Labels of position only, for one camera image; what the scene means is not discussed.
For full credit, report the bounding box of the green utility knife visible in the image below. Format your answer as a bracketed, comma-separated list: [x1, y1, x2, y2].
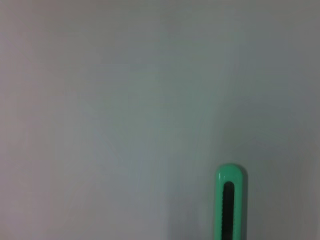
[213, 163, 247, 240]

